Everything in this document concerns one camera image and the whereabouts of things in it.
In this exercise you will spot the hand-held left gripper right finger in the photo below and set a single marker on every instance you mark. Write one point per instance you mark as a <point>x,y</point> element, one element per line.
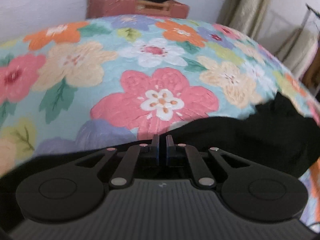
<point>169,152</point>

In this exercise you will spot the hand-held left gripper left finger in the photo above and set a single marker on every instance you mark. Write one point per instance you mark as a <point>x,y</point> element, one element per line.
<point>156,152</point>

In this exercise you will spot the black garment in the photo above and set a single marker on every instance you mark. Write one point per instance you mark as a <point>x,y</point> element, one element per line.
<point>250,140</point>

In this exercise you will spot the metal clothes rack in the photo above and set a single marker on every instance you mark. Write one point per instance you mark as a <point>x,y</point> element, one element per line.
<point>300,45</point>

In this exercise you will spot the floral bed sheet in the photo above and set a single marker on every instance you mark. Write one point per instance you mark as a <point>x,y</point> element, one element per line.
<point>105,80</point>

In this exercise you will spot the beige curtain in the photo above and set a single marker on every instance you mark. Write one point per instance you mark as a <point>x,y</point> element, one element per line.
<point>245,5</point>

